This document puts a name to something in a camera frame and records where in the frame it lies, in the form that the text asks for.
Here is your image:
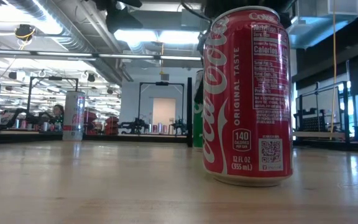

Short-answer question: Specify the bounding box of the red Coca-Cola can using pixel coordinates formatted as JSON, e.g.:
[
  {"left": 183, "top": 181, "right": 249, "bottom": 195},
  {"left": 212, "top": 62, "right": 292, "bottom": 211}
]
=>
[{"left": 202, "top": 6, "right": 294, "bottom": 187}]

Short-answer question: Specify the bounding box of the yellow hanging cable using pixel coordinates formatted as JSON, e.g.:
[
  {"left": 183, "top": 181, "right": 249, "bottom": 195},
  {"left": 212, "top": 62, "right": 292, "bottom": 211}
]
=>
[{"left": 329, "top": 0, "right": 337, "bottom": 141}]

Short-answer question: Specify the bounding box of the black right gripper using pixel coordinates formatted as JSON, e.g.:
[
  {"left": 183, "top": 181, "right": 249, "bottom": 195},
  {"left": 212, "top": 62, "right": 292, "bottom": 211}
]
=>
[{"left": 205, "top": 0, "right": 295, "bottom": 29}]

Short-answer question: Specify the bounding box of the slim silver beverage can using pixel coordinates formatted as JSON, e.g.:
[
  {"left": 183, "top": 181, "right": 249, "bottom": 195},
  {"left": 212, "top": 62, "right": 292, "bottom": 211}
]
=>
[{"left": 62, "top": 90, "right": 86, "bottom": 142}]

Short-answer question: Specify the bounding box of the long ceiling light bar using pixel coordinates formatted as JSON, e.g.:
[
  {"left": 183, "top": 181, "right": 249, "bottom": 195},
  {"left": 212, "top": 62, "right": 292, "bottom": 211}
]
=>
[{"left": 0, "top": 49, "right": 202, "bottom": 62}]

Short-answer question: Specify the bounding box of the person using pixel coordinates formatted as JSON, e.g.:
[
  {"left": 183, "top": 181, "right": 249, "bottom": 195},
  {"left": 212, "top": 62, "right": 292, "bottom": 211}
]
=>
[{"left": 52, "top": 104, "right": 65, "bottom": 131}]

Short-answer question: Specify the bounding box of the black metal rack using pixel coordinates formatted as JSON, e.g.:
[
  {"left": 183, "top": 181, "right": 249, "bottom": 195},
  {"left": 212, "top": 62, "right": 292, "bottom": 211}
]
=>
[{"left": 293, "top": 81, "right": 351, "bottom": 144}]

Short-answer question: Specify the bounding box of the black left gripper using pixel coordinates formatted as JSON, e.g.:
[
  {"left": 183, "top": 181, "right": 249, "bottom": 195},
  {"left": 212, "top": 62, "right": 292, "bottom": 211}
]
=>
[{"left": 95, "top": 0, "right": 143, "bottom": 34}]

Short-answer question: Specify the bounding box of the ceiling light panel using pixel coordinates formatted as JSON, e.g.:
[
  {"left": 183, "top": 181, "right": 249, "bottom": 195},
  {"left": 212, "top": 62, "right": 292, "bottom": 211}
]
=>
[{"left": 113, "top": 29, "right": 202, "bottom": 45}]

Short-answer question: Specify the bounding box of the black ceiling camera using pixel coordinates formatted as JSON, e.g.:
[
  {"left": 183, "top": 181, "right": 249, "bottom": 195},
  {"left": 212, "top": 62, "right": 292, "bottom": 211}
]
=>
[{"left": 14, "top": 24, "right": 37, "bottom": 41}]

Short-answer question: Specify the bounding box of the white ventilation unit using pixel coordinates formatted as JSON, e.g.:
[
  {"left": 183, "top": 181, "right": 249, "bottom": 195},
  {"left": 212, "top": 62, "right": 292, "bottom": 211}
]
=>
[{"left": 286, "top": 0, "right": 358, "bottom": 50}]

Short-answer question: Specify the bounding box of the beige door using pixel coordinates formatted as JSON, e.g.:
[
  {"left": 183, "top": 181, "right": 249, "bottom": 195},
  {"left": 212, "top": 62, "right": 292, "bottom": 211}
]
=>
[{"left": 152, "top": 98, "right": 177, "bottom": 134}]

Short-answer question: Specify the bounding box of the black gantry frame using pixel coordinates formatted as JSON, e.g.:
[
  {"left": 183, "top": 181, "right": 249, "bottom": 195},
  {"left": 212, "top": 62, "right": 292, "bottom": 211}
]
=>
[
  {"left": 137, "top": 81, "right": 185, "bottom": 134},
  {"left": 26, "top": 76, "right": 80, "bottom": 125}
]

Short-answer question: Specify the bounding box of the grey ceiling box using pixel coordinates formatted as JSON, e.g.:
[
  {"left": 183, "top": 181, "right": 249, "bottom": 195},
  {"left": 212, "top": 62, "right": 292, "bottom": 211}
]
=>
[{"left": 180, "top": 8, "right": 203, "bottom": 29}]

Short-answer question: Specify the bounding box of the black shelf divider panel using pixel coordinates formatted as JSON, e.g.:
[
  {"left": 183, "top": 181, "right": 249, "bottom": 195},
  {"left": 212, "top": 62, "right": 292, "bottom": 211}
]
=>
[{"left": 186, "top": 77, "right": 194, "bottom": 148}]

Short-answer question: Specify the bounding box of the wooden shelf board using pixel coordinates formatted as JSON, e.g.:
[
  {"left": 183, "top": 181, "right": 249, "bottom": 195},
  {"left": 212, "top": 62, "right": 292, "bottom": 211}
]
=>
[{"left": 292, "top": 130, "right": 347, "bottom": 140}]

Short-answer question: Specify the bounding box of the red bin stack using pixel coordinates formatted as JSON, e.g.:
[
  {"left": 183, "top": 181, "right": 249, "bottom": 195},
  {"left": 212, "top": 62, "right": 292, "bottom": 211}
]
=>
[{"left": 104, "top": 116, "right": 120, "bottom": 135}]

